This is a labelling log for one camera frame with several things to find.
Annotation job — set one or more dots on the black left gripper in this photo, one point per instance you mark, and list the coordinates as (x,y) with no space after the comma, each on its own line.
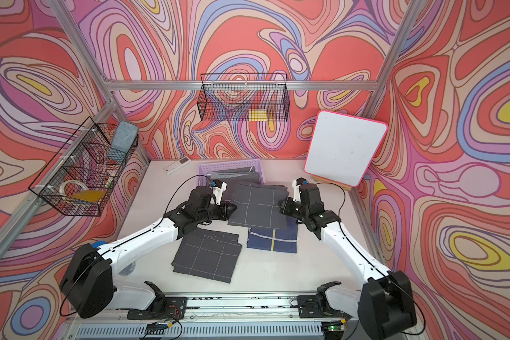
(229,210)

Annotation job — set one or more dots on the purple plastic basket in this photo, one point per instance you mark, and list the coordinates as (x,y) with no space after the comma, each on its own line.
(204,168)

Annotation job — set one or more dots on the white tape roll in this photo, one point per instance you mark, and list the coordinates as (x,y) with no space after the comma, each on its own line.
(72,189)

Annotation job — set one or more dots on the yellow flat card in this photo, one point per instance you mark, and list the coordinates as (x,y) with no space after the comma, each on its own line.
(89,196)

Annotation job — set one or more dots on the white remote control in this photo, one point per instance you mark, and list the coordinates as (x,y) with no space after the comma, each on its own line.
(177,165)

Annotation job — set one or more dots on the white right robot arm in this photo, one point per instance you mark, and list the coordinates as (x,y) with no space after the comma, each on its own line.
(383,304)

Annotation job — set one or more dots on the yellow sponge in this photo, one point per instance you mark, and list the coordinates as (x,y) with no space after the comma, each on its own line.
(257,115)

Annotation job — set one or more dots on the plain grey pillowcase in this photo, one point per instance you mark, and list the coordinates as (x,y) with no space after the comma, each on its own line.
(233,176)

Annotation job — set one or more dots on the blue lidded clear jar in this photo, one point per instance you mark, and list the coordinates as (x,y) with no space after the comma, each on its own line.
(98,244)

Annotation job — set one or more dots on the dark grey grid pillowcase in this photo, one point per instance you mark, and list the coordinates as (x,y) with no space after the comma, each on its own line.
(208,254)

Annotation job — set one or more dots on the dark grey checked pillowcase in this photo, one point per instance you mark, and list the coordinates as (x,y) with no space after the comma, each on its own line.
(258,206)

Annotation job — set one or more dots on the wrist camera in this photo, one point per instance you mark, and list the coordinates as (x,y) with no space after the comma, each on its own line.
(218,188)
(296,188)

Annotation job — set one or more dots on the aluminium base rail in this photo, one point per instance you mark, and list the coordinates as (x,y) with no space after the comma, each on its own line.
(301,315)

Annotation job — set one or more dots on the black wire basket wall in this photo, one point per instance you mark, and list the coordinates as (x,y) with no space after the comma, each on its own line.
(88,158)
(229,96)

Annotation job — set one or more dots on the navy yellow striped pillowcase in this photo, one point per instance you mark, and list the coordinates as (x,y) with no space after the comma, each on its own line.
(273,240)

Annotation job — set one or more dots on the black wire basket left wall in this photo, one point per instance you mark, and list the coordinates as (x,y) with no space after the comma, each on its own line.
(88,158)

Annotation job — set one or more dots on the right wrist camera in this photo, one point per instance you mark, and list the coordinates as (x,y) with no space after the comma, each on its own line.
(296,188)

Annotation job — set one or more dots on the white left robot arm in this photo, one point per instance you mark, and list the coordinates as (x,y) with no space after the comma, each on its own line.
(91,283)

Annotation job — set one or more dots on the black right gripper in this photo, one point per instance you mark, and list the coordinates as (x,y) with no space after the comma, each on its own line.
(285,207)

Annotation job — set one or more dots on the grey blue sponge block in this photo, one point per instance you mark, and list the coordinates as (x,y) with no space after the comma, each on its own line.
(124,136)

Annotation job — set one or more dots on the wooden whiteboard stand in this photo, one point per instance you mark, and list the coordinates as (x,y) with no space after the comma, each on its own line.
(320,180)

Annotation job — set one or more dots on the black wire basket back wall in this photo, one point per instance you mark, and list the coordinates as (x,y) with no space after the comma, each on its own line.
(229,96)

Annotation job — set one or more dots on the pink framed whiteboard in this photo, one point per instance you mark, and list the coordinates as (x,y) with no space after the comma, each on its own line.
(343,146)

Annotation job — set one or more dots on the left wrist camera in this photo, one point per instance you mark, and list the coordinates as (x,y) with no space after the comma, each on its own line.
(218,188)

